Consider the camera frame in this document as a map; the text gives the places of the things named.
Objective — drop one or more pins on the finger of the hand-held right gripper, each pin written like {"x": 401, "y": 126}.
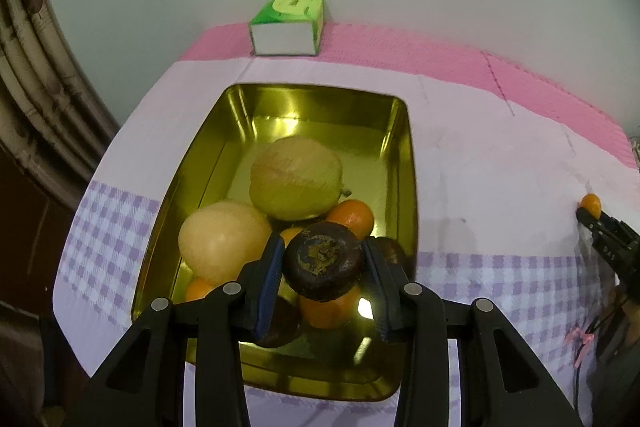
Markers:
{"x": 615, "y": 227}
{"x": 584, "y": 219}

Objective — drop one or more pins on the pink ribbon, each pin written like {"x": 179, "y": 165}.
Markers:
{"x": 580, "y": 342}

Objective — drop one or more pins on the green tissue pack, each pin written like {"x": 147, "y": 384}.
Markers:
{"x": 280, "y": 37}

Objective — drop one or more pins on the purple checked cloth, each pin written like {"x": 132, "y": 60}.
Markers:
{"x": 500, "y": 182}

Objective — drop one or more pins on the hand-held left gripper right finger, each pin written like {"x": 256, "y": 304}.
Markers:
{"x": 380, "y": 292}

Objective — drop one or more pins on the pink foam mat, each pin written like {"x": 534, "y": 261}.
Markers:
{"x": 425, "y": 52}

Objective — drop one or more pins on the large tan pear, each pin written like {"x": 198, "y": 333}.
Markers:
{"x": 220, "y": 237}

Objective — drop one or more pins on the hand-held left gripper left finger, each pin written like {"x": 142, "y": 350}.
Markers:
{"x": 267, "y": 292}

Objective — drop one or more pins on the gold metal tray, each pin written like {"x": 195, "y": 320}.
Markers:
{"x": 310, "y": 127}

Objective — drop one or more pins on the green apple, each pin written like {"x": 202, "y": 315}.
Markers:
{"x": 295, "y": 179}

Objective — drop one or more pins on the brown wooden furniture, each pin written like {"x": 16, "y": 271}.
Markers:
{"x": 40, "y": 82}

